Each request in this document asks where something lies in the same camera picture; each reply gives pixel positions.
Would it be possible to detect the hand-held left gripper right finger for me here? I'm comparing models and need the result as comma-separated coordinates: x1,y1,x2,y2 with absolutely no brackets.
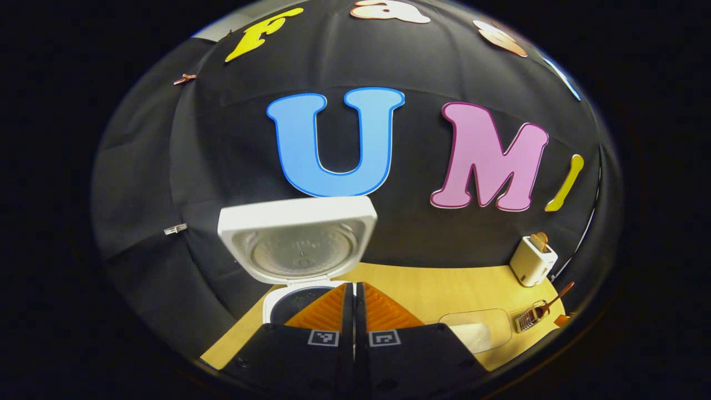
355,282,489,399

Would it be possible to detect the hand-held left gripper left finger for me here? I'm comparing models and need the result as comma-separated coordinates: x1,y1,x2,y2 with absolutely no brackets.
222,282,355,398

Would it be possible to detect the brown wooden spoon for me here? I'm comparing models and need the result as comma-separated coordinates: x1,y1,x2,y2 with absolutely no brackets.
533,282,575,317

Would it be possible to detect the wire chopstick holder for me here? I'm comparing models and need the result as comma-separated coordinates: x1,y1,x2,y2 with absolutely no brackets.
515,300,550,333

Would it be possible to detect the white rice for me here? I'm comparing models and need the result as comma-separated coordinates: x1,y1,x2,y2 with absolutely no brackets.
450,323,492,354

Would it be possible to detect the white rice cooker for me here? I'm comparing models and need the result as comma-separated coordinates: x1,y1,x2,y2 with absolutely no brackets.
217,196,378,326

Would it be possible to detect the white toaster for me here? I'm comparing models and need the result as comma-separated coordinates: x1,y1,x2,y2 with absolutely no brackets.
510,236,558,287

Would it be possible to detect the clear plastic container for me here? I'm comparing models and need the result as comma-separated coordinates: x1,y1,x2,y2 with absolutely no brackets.
439,308,513,355

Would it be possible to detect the black backdrop cloth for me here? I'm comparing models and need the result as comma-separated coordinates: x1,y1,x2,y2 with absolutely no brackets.
92,0,623,362

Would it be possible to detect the white cable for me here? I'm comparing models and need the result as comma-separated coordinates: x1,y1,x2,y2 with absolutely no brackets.
553,161,603,281

